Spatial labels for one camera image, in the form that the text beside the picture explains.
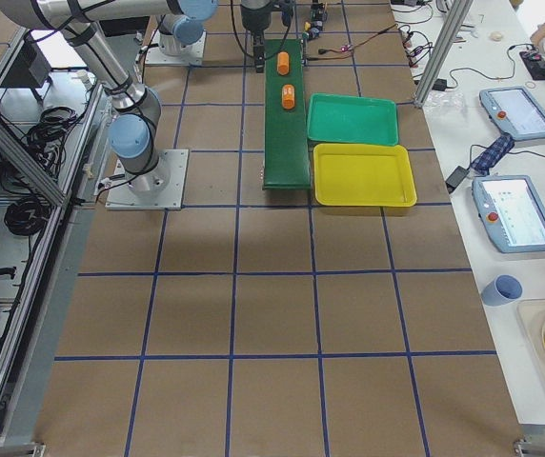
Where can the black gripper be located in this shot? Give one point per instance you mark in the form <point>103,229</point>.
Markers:
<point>256,19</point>

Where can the plain orange cylinder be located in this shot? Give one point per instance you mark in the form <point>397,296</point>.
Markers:
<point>283,65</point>

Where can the orange cylinder labelled 4680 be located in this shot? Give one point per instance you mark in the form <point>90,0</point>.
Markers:
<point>288,97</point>

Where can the green tray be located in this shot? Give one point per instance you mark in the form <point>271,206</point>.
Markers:
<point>335,118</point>

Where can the green conveyor belt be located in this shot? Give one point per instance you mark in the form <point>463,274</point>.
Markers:
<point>286,155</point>

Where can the yellow tray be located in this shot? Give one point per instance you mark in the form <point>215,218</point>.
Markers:
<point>361,175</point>

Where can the black power adapter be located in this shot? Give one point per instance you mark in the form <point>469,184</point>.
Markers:
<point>456,177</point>

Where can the teach pendant far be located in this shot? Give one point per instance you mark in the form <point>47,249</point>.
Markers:
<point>514,111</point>

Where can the teach pendant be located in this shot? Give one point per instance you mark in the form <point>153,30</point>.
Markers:
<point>511,212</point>
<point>514,111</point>

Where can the blue checkered cloth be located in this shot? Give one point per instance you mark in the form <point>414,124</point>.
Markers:
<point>491,155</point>

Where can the teach pendant near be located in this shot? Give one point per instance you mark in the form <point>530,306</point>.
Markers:
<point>511,212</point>

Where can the blue cup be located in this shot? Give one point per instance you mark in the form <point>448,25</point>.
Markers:
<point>503,290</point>

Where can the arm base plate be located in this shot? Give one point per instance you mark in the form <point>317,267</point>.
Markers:
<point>166,51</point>
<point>162,188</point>

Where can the aluminium frame post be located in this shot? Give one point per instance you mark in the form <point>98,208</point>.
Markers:
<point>454,19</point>

